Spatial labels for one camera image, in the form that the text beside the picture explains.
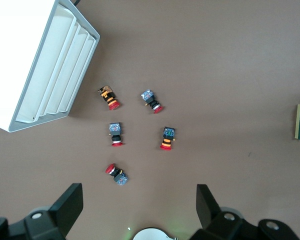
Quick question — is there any red mushroom button blue block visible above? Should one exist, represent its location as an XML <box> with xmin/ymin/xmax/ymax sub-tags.
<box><xmin>105</xmin><ymin>163</ymin><xmax>130</xmax><ymax>187</ymax></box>
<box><xmin>140</xmin><ymin>89</ymin><xmax>165</xmax><ymax>115</ymax></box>
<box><xmin>107</xmin><ymin>121</ymin><xmax>124</xmax><ymax>147</ymax></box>

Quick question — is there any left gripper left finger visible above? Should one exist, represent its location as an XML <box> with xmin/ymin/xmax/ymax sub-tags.
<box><xmin>0</xmin><ymin>183</ymin><xmax>84</xmax><ymax>240</ymax></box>

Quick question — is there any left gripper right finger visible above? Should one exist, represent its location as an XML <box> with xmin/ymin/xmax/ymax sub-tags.
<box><xmin>189</xmin><ymin>184</ymin><xmax>300</xmax><ymax>240</ymax></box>

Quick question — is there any white slotted storage rack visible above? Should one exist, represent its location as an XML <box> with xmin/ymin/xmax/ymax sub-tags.
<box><xmin>0</xmin><ymin>0</ymin><xmax>101</xmax><ymax>133</ymax></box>

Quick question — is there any brown table cover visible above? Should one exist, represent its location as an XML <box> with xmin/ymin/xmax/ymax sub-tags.
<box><xmin>0</xmin><ymin>0</ymin><xmax>300</xmax><ymax>240</ymax></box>

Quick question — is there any red mushroom button orange collar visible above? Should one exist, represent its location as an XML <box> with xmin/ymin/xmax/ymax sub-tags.
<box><xmin>159</xmin><ymin>126</ymin><xmax>178</xmax><ymax>152</ymax></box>
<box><xmin>97</xmin><ymin>84</ymin><xmax>121</xmax><ymax>112</ymax></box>

